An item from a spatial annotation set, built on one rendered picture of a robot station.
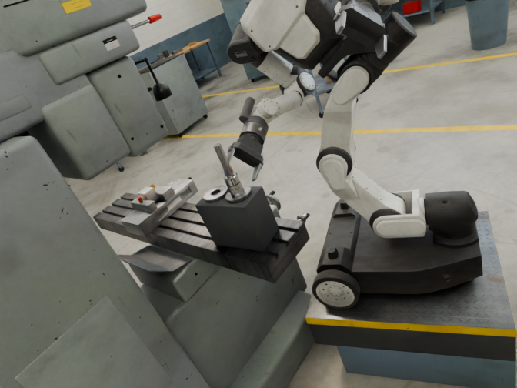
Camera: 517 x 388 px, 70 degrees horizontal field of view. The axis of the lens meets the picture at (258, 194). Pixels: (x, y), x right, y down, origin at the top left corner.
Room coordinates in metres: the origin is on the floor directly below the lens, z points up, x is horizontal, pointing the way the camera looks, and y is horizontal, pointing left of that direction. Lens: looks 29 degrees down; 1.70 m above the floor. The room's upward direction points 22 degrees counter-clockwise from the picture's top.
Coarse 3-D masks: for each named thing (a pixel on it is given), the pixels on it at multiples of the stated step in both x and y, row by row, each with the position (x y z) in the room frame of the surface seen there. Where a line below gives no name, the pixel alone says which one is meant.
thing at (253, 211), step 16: (208, 192) 1.18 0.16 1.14; (224, 192) 1.13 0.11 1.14; (256, 192) 1.07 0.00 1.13; (208, 208) 1.11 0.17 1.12; (224, 208) 1.07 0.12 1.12; (240, 208) 1.02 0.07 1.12; (256, 208) 1.04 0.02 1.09; (208, 224) 1.14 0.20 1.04; (224, 224) 1.09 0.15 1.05; (240, 224) 1.04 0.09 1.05; (256, 224) 1.02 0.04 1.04; (272, 224) 1.08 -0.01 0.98; (224, 240) 1.11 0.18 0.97; (240, 240) 1.06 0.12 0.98; (256, 240) 1.01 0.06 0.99
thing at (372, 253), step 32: (448, 192) 1.15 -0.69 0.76; (352, 224) 1.41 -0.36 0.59; (448, 224) 1.08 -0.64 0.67; (320, 256) 1.29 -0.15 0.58; (352, 256) 1.22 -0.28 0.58; (384, 256) 1.16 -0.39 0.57; (416, 256) 1.09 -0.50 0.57; (448, 256) 1.03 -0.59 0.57; (480, 256) 0.97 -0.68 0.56; (384, 288) 1.09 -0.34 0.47; (416, 288) 1.03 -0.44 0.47
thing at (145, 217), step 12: (180, 180) 1.70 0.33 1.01; (192, 180) 1.65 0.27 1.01; (180, 192) 1.59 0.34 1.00; (192, 192) 1.63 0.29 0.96; (132, 204) 1.57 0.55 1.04; (144, 204) 1.50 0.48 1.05; (156, 204) 1.54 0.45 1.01; (168, 204) 1.54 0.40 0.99; (180, 204) 1.57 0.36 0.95; (132, 216) 1.52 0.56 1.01; (144, 216) 1.47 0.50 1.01; (156, 216) 1.48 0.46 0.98; (168, 216) 1.52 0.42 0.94; (132, 228) 1.47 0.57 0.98; (144, 228) 1.43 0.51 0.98
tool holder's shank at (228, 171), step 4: (216, 144) 1.10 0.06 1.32; (220, 144) 1.09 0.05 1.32; (216, 148) 1.08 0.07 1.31; (220, 148) 1.08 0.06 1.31; (216, 152) 1.09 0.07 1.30; (220, 152) 1.08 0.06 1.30; (224, 152) 1.09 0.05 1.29; (220, 156) 1.08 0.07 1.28; (224, 156) 1.08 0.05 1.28; (220, 160) 1.08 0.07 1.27; (224, 160) 1.08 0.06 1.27; (224, 164) 1.08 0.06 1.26; (228, 164) 1.09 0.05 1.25; (224, 168) 1.08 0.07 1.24; (228, 168) 1.08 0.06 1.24; (224, 172) 1.09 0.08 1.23; (228, 172) 1.08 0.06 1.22; (232, 172) 1.08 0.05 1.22; (228, 176) 1.08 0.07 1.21
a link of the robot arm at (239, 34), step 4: (240, 24) 1.54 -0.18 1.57; (236, 28) 1.53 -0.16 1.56; (240, 28) 1.51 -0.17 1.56; (236, 32) 1.50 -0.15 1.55; (240, 32) 1.49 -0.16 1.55; (244, 32) 1.48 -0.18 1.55; (236, 36) 1.48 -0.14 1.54; (240, 36) 1.47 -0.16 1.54; (244, 36) 1.47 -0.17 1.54; (232, 40) 1.47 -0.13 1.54; (236, 40) 1.45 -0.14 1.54; (264, 52) 1.46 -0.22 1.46; (260, 56) 1.46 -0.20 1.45; (264, 56) 1.46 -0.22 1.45; (260, 60) 1.46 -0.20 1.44; (252, 64) 1.48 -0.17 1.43; (256, 64) 1.47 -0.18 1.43; (260, 64) 1.46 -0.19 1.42; (256, 68) 1.49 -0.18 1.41
